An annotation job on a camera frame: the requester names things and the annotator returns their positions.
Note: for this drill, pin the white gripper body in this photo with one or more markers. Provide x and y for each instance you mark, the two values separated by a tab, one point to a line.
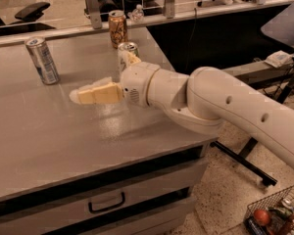
136	81

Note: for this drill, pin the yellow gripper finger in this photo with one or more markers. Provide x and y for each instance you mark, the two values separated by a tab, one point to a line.
109	93
130	58

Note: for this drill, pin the silver blue redbull can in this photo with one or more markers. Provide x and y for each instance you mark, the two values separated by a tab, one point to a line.
42	59

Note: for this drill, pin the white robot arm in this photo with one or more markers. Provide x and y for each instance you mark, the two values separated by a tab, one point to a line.
200	102

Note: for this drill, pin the brown patterned tea can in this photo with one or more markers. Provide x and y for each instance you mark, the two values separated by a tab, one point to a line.
117	27

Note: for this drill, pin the small clear bottle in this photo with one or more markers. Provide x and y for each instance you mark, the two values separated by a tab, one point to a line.
137	15

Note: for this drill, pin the grey drawer cabinet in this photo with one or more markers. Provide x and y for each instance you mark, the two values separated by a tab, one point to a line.
157	199

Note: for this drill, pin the black office chair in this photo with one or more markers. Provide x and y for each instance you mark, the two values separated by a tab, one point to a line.
22	16

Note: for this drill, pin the white wipes packet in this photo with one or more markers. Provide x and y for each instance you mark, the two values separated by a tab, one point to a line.
278	59

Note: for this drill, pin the red apple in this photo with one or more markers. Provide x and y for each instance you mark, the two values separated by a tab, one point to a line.
262	217

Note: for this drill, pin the green packet in basket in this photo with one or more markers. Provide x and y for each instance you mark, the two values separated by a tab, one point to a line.
281	212

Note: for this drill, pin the black drawer handle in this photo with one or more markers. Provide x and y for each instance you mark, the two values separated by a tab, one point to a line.
106	202

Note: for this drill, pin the black wire basket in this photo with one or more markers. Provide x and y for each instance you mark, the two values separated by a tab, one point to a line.
272	215

